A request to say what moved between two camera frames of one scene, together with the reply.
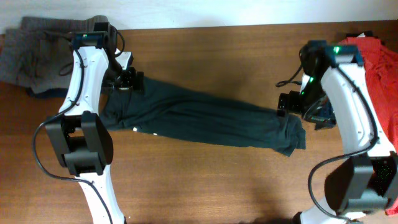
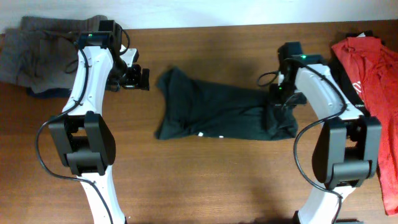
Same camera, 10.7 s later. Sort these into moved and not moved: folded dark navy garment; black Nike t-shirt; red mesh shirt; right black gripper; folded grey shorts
Moved: right black gripper; black Nike t-shirt
Not moved: folded dark navy garment; red mesh shirt; folded grey shorts
